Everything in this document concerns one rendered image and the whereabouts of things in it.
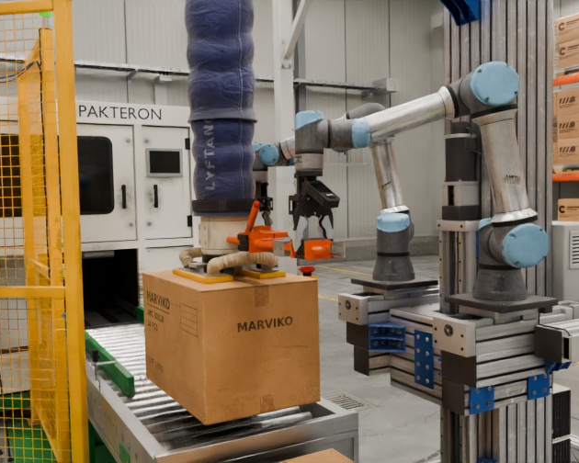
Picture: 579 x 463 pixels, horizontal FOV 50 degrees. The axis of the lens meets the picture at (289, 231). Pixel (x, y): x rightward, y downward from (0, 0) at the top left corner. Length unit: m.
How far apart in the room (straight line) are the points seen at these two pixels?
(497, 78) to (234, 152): 0.86
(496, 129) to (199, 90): 0.95
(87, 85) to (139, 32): 1.29
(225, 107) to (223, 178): 0.23
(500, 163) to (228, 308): 0.86
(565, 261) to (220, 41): 1.34
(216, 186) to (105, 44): 9.18
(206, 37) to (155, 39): 9.27
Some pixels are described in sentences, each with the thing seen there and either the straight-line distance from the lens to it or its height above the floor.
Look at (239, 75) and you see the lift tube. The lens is 2.11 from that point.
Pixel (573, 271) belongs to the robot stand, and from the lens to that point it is 2.28.
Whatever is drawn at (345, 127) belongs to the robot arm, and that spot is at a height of 1.52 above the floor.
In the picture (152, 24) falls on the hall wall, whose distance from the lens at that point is 11.44.
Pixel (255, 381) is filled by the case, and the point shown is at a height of 0.78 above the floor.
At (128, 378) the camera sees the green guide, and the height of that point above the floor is 0.63.
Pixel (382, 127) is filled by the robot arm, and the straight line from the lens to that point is 1.76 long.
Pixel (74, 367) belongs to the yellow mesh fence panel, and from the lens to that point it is 2.58.
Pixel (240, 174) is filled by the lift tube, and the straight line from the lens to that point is 2.08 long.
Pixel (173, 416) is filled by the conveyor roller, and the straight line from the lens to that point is 2.44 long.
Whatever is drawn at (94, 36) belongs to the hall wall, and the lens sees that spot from 11.14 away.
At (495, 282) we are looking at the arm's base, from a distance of 1.84.
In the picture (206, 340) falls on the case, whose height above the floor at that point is 0.93.
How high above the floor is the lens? 1.34
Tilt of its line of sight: 3 degrees down
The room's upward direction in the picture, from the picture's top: 1 degrees counter-clockwise
